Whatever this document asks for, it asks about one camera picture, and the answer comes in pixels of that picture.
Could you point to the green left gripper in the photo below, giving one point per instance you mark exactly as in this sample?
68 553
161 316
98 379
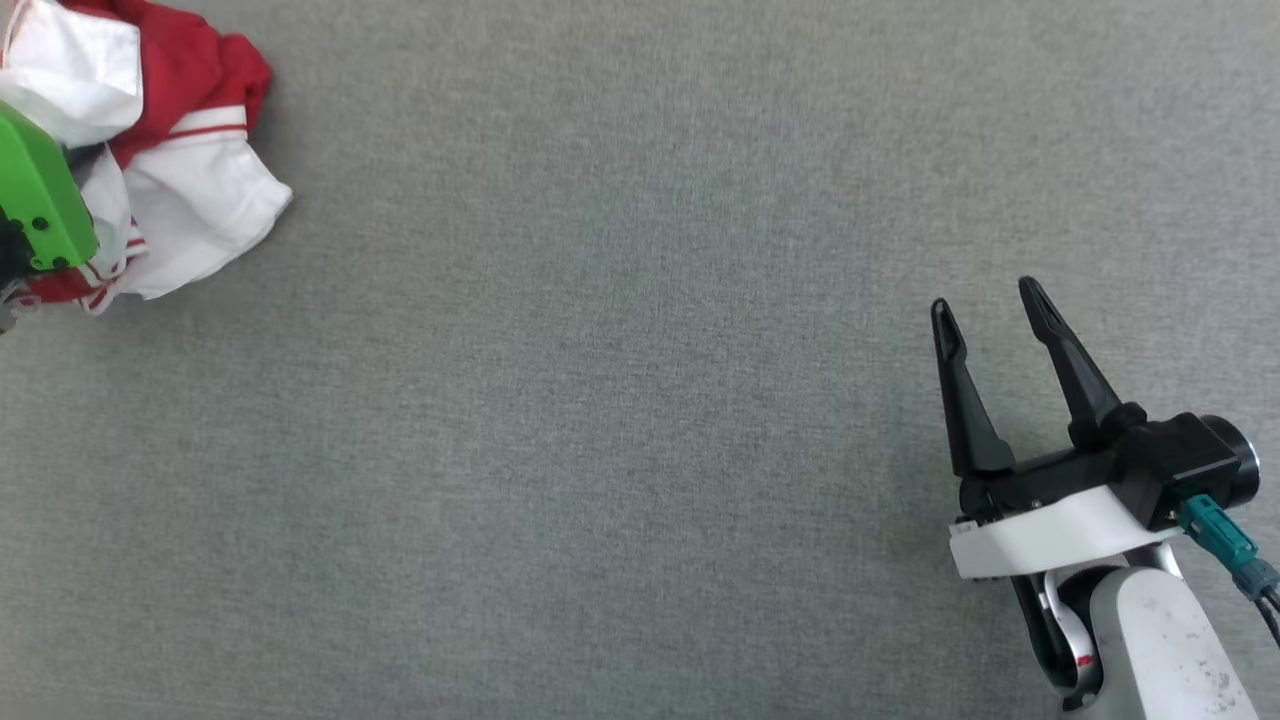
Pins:
45 200

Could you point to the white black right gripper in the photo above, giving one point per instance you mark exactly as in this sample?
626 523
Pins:
1050 525

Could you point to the red white Bulls 23 jersey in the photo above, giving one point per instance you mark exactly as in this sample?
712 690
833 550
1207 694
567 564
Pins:
190 70

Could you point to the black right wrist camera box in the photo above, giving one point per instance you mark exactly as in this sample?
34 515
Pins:
1190 455

